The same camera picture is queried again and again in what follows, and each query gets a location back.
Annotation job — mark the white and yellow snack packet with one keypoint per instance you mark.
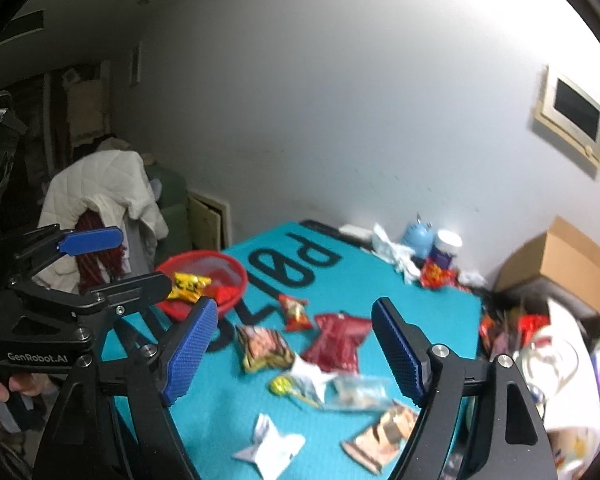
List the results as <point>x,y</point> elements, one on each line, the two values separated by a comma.
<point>305,375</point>

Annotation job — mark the red fringed cloth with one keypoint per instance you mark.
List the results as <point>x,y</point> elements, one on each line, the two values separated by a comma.
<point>100,265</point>

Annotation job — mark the red orange snack packet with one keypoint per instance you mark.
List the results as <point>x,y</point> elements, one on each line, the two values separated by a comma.
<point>295,312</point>

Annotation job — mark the large white plastic bag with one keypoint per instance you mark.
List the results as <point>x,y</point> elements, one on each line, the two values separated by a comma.
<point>575,400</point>

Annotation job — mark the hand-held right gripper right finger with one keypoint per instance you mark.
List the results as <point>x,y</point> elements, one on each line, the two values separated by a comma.
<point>397,355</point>

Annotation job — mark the stacked cardboard sheets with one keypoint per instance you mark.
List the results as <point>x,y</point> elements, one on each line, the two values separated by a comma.
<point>85,105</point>

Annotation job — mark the white remote control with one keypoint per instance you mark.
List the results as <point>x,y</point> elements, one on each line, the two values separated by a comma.
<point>355,231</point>

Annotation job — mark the beige and brown snack packet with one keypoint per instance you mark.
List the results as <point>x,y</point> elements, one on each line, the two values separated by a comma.
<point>380,435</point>

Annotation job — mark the blue round humidifier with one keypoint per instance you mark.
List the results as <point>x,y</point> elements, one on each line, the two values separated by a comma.
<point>417,240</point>

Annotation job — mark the brown patterned snack packet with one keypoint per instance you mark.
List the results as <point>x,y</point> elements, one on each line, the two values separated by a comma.
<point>262,347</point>

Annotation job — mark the green chair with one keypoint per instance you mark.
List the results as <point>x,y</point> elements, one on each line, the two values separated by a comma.
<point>172,195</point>

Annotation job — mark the cardboard box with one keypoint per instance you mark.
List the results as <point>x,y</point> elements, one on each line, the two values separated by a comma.
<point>565,255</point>

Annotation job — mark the white lidded purple jar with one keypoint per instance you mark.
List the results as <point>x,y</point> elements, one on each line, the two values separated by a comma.
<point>447,247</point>

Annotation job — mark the crumpled white paper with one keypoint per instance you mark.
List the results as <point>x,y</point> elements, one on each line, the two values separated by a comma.
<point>472,277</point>

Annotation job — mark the crumpled white plastic bag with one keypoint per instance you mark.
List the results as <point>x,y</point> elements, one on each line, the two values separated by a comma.
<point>390,250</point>

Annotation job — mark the person's left hand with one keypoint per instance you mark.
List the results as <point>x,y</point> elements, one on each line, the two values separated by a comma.
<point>10,385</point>

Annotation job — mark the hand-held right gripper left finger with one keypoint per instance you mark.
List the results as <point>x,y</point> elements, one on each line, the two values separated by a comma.
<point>190,355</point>

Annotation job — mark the wooden wall hatch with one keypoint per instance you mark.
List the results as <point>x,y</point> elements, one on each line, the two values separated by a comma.
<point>205,220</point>

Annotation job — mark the teal printed mat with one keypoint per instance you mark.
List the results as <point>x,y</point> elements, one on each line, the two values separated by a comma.
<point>445,320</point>

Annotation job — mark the red plastic basket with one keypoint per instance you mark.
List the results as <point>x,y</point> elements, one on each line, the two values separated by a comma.
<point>205,262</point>

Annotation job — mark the large dark red snack bag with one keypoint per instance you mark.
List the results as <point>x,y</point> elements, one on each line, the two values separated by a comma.
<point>337,342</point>

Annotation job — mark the red yellow candy packet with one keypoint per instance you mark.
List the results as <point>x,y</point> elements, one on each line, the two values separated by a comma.
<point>437,275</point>

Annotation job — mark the beige framed wall panel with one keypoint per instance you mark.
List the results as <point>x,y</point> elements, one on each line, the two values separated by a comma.
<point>575,105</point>

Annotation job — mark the plain white snack packet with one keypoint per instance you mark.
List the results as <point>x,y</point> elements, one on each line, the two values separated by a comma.
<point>270,447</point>

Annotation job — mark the clear plastic snack packet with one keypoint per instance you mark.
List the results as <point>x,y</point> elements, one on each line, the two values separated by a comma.
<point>355,392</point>

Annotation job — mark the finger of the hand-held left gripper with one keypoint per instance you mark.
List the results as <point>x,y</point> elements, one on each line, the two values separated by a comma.
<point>135,290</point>
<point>90,241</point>

